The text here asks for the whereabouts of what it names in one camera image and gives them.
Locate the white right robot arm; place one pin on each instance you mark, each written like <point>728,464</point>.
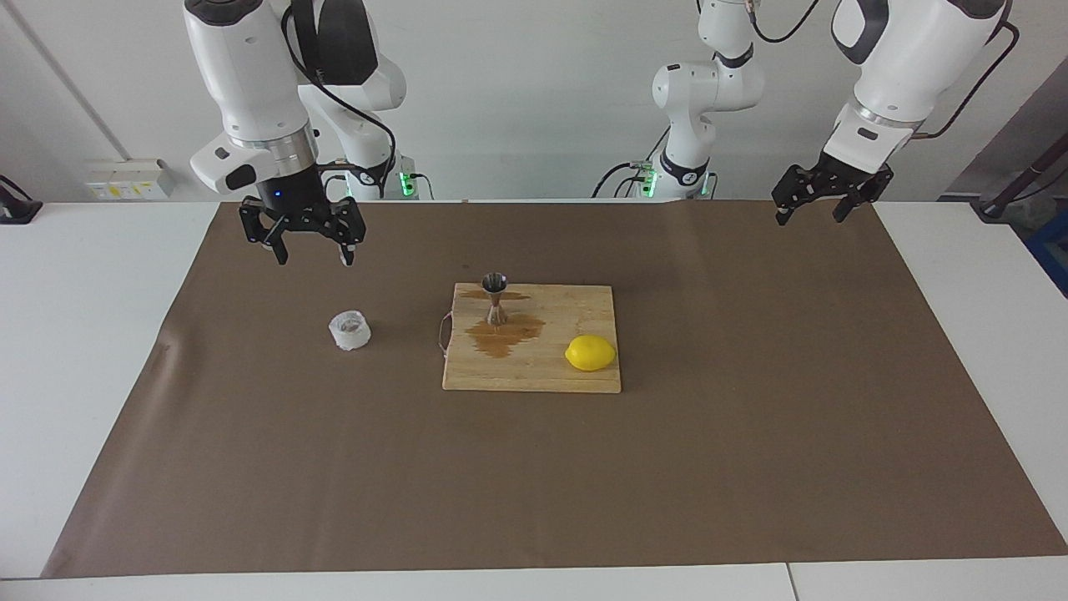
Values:
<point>246,75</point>

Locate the brown paper table mat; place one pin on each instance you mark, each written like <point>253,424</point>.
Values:
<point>534,476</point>

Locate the wooden cutting board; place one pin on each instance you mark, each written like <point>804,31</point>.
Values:
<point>534,371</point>

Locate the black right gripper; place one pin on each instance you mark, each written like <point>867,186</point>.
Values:
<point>292,196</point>

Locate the white wall socket box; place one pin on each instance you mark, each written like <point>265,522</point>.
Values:
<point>125,179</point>

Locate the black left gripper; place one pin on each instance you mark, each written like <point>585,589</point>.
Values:
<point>851,175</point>

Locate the yellow lemon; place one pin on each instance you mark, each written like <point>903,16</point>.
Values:
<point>591,353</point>

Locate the metal double jigger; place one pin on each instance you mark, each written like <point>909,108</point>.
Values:
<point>495,288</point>

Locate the black clamp base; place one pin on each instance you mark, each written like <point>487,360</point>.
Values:
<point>17,209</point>

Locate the blue box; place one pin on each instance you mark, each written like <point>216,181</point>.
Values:
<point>1053,250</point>

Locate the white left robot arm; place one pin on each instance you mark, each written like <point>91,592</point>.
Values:
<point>909,58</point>

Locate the dark metal pole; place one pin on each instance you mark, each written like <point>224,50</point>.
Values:
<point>1014,188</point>

